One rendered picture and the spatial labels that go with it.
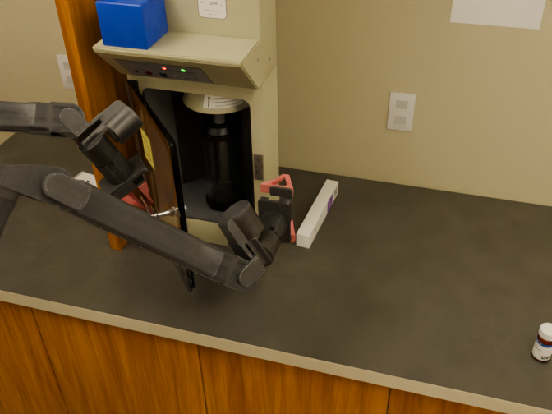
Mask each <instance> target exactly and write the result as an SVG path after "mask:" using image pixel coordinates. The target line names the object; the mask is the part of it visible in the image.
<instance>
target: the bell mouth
mask: <svg viewBox="0 0 552 414"><path fill-rule="evenodd" d="M182 100H183V103H184V104H185V105H186V106H187V107H188V108H190V109H192V110H194V111H196V112H199V113H207V114H225V113H234V112H237V111H240V110H242V109H244V108H247V107H249V106H250V105H249V104H248V103H247V102H246V101H245V100H243V99H234V98H227V97H220V96H213V95H206V94H193V93H186V92H184V95H183V97H182Z"/></svg>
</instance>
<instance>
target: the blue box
mask: <svg viewBox="0 0 552 414"><path fill-rule="evenodd" d="M95 5H96V9H97V14H98V15H97V17H98V18H99V26H100V31H101V35H102V40H103V45H106V46H113V47H121V48H136V49H144V50H148V49H149V48H150V47H152V46H153V45H154V44H155V43H156V42H157V41H159V40H160V39H161V38H162V37H163V36H164V35H166V34H167V33H168V23H167V16H166V9H165V2H164V0H97V1H96V2H95Z"/></svg>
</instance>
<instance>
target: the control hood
mask: <svg viewBox="0 0 552 414"><path fill-rule="evenodd" d="M92 49H93V50H94V52H95V53H97V54H98V55H99V56H100V57H101V58H102V59H103V60H105V61H106V62H107V63H108V64H110V65H111V66H112V67H114V68H115V69H116V70H117V71H119V72H120V73H121V74H127V75H132V74H131V73H130V72H129V71H128V70H127V69H125V68H124V67H123V66H122V65H120V64H119V63H118V62H117V61H115V60H114V59H120V60H127V61H136V62H150V63H158V64H165V65H173V66H180V67H194V68H200V69H201V70H202V71H203V72H204V73H205V74H206V75H207V77H209V78H210V79H211V81H212V82H213V84H212V85H226V86H232V87H240V88H247V89H254V90H257V89H259V88H260V86H261V85H262V83H261V60H260V41H259V40H256V39H240V38H231V37H223V36H214V35H205V34H189V33H180V32H172V31H169V32H168V33H167V34H166V35H164V36H163V37H162V38H161V39H160V40H159V41H157V42H156V43H155V44H154V45H153V46H152V47H150V48H149V49H148V50H144V49H136V48H121V47H113V46H106V45H104V44H103V40H102V39H101V40H100V41H99V42H98V43H97V44H95V45H94V47H92Z"/></svg>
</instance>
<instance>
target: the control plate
mask: <svg viewBox="0 0 552 414"><path fill-rule="evenodd" d="M114 60H115V61H117V62H118V63H119V64H120V65H122V66H123V67H124V68H125V69H127V70H128V71H129V72H130V73H131V74H132V75H140V76H153V77H161V78H168V79H175V80H182V81H196V82H203V83H210V84H213V82H212V81H211V79H210V78H209V77H207V75H206V74H205V73H204V72H203V71H202V70H201V69H200V68H194V67H180V66H173V65H165V64H158V63H150V62H136V61H127V60H120V59H114ZM162 67H165V68H167V69H166V70H165V69H163V68H162ZM181 69H182V70H185V71H181ZM135 71H138V72H135ZM146 71H149V72H152V75H147V74H146V73H145V72H146ZM158 72H164V73H165V74H166V75H167V76H168V77H165V76H161V75H160V74H159V73H158ZM173 75H177V76H176V77H175V78H174V77H173ZM183 76H187V78H186V79H184V77H183ZM194 77H197V78H198V79H196V80H195V78H194Z"/></svg>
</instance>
